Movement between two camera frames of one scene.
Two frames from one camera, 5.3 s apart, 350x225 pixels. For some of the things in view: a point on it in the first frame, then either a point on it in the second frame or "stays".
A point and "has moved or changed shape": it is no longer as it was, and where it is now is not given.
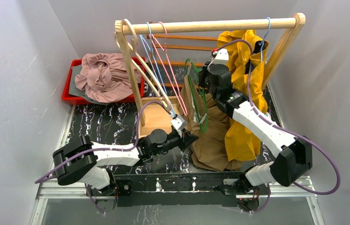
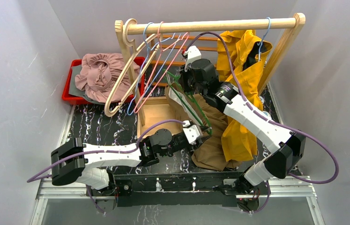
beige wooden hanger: [143, 63] to [130, 43]
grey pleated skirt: [73, 90] stays
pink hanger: [153, 38] to [160, 24]
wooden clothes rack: [157, 115] stays
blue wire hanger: [155, 70] has moved or changed shape
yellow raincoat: [246, 55] stays
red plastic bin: [66, 96] stays
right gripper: [202, 73] to [182, 80]
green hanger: [198, 90] has moved or changed shape
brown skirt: [208, 150] stays
